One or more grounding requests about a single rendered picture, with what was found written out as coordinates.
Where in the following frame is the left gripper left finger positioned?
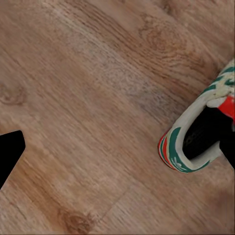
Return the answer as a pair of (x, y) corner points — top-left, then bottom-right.
(0, 130), (25, 189)

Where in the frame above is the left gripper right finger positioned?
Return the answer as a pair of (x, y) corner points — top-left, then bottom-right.
(219, 130), (235, 169)

